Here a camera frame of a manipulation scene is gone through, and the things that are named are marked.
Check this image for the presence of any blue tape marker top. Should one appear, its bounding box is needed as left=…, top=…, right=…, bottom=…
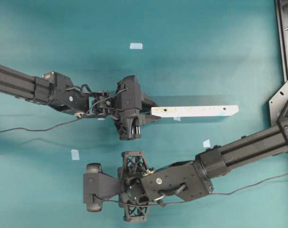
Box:
left=130, top=43, right=143, bottom=50

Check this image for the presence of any white particle wooden board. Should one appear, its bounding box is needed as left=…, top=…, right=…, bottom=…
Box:
left=151, top=105, right=239, bottom=118

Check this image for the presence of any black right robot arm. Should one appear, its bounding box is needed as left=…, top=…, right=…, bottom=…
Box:
left=118, top=100, right=288, bottom=222

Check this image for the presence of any blue tape marker lower-left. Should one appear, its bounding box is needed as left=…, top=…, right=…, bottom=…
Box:
left=71, top=149, right=80, bottom=161

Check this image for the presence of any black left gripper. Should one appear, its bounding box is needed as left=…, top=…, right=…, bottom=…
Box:
left=110, top=92, right=161, bottom=140

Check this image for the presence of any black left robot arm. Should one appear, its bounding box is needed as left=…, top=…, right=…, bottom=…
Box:
left=0, top=65, right=160, bottom=140

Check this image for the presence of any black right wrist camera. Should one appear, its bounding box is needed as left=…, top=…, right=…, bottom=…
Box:
left=83, top=163, right=124, bottom=212

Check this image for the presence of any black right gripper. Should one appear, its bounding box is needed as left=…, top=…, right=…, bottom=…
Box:
left=118, top=151, right=149, bottom=222

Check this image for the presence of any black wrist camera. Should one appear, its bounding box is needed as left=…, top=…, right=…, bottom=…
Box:
left=83, top=163, right=124, bottom=212
left=114, top=76, right=142, bottom=118

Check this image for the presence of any blue tape marker right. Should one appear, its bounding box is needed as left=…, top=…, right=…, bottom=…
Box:
left=203, top=139, right=211, bottom=148

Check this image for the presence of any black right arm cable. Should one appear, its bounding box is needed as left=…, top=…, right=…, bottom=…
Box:
left=91, top=170, right=288, bottom=207

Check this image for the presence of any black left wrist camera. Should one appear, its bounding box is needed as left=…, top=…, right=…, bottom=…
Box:
left=114, top=76, right=142, bottom=118

